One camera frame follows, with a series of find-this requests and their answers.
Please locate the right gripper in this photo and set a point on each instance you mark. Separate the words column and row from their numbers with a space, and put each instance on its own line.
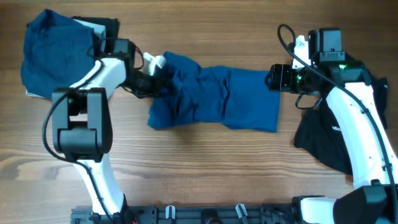
column 280, row 74

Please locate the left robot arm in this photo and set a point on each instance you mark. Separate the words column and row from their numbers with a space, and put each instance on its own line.
column 78, row 127

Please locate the black shirt with logo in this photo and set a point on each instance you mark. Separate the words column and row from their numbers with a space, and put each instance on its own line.
column 319, row 133

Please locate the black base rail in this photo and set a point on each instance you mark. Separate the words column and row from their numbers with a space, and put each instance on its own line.
column 239, row 214

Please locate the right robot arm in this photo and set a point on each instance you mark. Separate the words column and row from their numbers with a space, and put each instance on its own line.
column 321, row 67

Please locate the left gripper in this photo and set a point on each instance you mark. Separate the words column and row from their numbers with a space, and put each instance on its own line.
column 153, row 88

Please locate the folded blue shirt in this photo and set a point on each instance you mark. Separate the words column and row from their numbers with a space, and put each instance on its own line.
column 56, row 56

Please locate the blue polo shirt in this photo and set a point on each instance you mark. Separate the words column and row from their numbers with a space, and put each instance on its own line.
column 235, row 97

